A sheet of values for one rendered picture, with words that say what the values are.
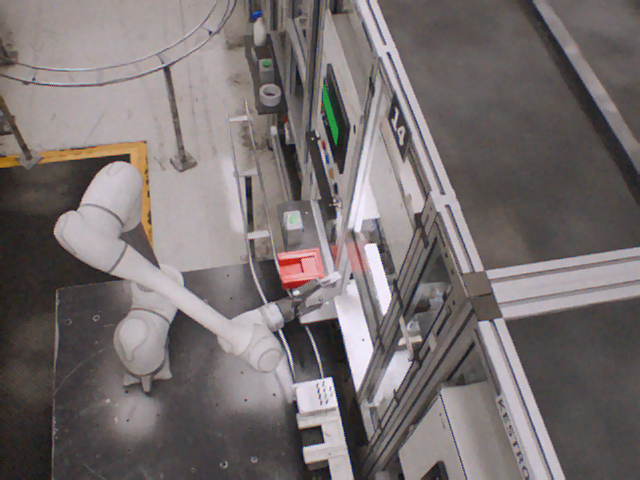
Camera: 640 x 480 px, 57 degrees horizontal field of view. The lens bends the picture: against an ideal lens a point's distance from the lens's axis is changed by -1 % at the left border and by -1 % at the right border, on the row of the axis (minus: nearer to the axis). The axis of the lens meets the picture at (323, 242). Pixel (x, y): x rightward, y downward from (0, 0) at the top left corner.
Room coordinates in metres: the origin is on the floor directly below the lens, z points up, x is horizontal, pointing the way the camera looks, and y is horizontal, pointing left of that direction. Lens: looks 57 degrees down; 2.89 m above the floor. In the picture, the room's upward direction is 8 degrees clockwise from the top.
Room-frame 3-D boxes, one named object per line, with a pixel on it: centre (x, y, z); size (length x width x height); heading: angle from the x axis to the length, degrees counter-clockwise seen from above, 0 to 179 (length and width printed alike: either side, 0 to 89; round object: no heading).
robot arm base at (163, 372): (0.77, 0.60, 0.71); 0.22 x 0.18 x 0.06; 18
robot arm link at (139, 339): (0.80, 0.61, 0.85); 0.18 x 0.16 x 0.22; 174
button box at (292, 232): (1.29, 0.11, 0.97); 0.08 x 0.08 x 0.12; 18
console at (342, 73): (1.30, -0.10, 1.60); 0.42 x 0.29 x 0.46; 18
